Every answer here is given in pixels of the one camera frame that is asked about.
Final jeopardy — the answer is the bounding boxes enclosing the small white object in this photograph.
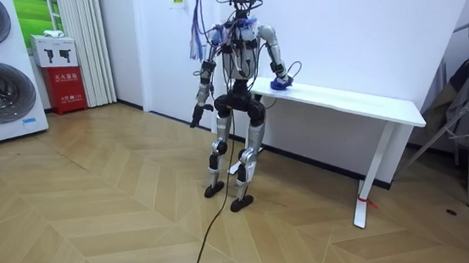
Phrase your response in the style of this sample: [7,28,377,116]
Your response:
[42,28,66,40]

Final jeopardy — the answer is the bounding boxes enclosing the white cardboard box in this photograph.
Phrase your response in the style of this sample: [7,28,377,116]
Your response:
[26,33,81,72]

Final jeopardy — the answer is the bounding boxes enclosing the robot legs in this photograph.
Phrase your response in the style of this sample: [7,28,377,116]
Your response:
[202,90,270,215]

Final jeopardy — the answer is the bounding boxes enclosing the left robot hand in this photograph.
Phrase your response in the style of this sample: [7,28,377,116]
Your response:
[189,101,215,132]

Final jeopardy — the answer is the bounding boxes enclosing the red fire equipment cabinet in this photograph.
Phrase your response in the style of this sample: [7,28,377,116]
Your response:
[37,62,92,119]

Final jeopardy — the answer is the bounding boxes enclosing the white desk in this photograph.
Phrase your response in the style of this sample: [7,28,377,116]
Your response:
[223,74,431,234]

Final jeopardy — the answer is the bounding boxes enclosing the cable bundle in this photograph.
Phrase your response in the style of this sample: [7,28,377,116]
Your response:
[187,0,215,64]

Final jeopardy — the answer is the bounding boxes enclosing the black floor cable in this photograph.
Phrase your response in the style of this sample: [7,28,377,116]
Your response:
[185,100,240,263]

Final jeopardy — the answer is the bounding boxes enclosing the blue cloth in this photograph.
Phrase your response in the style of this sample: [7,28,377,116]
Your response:
[269,76,294,93]

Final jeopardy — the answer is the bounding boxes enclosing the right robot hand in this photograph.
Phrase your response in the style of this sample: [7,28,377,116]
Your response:
[276,73,296,88]

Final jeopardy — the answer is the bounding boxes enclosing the red strap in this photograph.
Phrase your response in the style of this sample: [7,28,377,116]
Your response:
[356,195,379,210]

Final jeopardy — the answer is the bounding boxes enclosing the robot body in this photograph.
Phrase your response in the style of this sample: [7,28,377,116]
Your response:
[204,0,272,115]

